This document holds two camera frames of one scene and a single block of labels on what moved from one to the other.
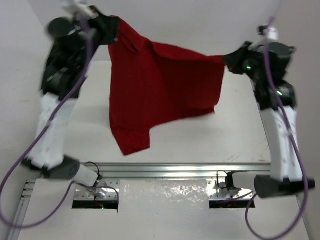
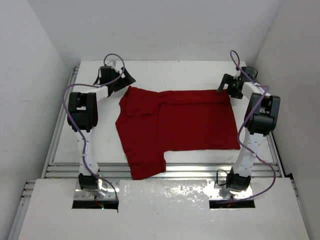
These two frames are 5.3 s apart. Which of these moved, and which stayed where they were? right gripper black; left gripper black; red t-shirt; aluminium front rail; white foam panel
Moved: left gripper black; red t-shirt; right gripper black
Stayed: white foam panel; aluminium front rail
